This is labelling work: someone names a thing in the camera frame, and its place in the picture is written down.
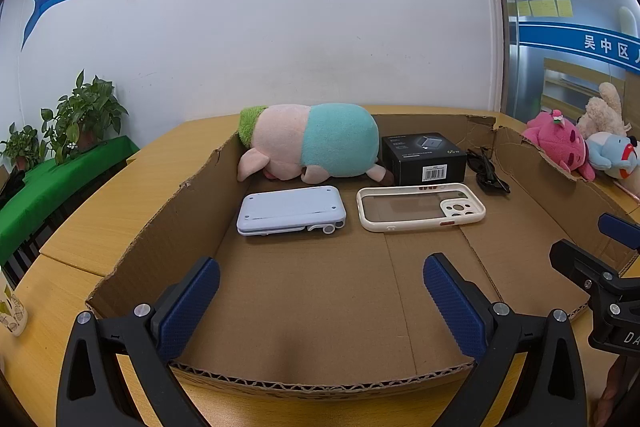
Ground green table cloth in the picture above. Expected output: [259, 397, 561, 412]
[0, 136, 141, 266]

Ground pink bear plush toy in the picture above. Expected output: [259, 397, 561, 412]
[522, 109, 598, 182]

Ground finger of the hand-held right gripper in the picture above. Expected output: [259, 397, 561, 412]
[550, 239, 619, 296]
[598, 213, 640, 252]

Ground cream phone case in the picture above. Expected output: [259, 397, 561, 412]
[356, 183, 487, 233]

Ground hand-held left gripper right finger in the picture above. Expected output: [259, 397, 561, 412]
[422, 252, 588, 427]

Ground brown cardboard box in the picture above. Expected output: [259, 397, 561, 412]
[85, 113, 640, 404]

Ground black sunglasses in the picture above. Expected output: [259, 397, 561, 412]
[467, 147, 512, 194]

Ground pink and teal pig plush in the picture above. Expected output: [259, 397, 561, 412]
[236, 102, 396, 186]

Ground blue glass door strip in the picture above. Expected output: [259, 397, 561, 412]
[518, 21, 640, 70]

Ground large potted green plant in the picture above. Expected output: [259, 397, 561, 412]
[41, 69, 129, 166]

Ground small potted green plant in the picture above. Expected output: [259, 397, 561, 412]
[0, 123, 42, 172]

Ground beige plush toy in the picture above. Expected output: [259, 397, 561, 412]
[575, 82, 634, 141]

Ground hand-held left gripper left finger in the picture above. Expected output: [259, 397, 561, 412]
[55, 256, 222, 427]

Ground blue and white plush toy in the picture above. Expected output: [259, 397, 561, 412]
[585, 132, 640, 180]

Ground printed paper cup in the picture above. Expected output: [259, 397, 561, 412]
[0, 277, 27, 338]

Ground pale blue keyboard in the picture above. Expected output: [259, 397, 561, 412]
[237, 185, 347, 237]

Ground black charger box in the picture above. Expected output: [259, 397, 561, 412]
[381, 132, 468, 186]

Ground person's right hand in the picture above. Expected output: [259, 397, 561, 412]
[597, 356, 640, 427]

